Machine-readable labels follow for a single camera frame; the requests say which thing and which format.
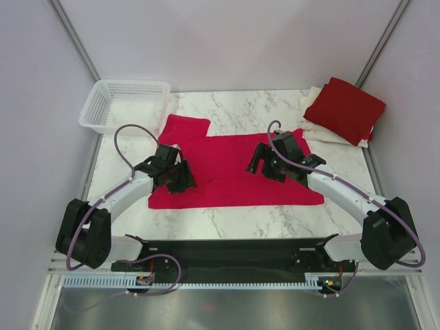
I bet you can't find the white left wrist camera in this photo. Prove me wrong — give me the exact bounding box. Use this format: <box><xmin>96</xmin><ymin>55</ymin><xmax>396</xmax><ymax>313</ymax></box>
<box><xmin>172</xmin><ymin>144</ymin><xmax>182</xmax><ymax>153</ymax></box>

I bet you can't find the white plastic basket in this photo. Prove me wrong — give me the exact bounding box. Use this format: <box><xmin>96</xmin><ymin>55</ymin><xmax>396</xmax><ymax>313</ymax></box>
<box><xmin>78</xmin><ymin>79</ymin><xmax>171</xmax><ymax>135</ymax></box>

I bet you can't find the cream folded t shirt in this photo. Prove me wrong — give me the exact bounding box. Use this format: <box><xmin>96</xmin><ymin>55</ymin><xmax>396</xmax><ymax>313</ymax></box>
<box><xmin>300</xmin><ymin>87</ymin><xmax>371</xmax><ymax>148</ymax></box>

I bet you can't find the bright red t shirt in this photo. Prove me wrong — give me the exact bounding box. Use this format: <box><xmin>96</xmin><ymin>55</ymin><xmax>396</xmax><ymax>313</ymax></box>
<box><xmin>148</xmin><ymin>114</ymin><xmax>325</xmax><ymax>210</ymax></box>

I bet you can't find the dark red folded t shirt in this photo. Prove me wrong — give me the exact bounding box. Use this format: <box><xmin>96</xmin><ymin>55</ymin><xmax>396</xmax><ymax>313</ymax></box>
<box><xmin>303</xmin><ymin>77</ymin><xmax>386</xmax><ymax>146</ymax></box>

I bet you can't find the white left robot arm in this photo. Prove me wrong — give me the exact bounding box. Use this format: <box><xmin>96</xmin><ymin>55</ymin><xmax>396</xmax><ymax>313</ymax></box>
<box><xmin>55</xmin><ymin>144</ymin><xmax>196</xmax><ymax>270</ymax></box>

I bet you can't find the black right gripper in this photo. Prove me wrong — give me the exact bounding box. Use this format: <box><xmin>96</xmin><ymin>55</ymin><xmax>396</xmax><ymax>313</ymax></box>
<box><xmin>245</xmin><ymin>142</ymin><xmax>288</xmax><ymax>183</ymax></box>

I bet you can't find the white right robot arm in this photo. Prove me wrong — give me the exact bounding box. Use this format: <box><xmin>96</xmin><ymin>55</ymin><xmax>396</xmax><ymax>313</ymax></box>
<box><xmin>246</xmin><ymin>131</ymin><xmax>426</xmax><ymax>271</ymax></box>

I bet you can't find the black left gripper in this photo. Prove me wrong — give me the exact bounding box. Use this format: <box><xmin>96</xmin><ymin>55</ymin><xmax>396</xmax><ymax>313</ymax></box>
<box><xmin>165</xmin><ymin>159</ymin><xmax>197</xmax><ymax>195</ymax></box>

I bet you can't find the white slotted cable duct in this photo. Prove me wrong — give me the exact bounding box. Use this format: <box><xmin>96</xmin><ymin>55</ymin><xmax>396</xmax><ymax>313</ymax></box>
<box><xmin>62</xmin><ymin>274</ymin><xmax>336</xmax><ymax>290</ymax></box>

